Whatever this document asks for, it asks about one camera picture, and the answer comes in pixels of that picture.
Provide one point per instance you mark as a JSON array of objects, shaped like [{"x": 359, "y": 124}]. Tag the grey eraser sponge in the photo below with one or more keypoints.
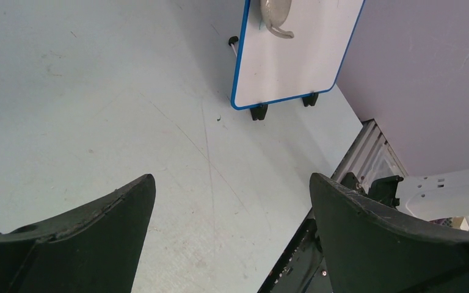
[{"x": 274, "y": 13}]

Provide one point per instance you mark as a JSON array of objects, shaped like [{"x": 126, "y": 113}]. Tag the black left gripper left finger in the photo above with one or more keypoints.
[{"x": 92, "y": 248}]

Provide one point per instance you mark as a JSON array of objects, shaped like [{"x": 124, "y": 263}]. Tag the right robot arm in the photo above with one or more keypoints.
[{"x": 442, "y": 199}]

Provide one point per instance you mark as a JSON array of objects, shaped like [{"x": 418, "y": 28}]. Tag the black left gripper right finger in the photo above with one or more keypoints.
[{"x": 370, "y": 247}]

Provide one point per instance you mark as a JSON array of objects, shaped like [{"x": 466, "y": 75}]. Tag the blue framed small whiteboard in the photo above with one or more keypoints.
[{"x": 270, "y": 69}]

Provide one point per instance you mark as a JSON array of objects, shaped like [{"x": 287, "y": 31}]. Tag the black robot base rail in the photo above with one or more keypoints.
[{"x": 302, "y": 266}]

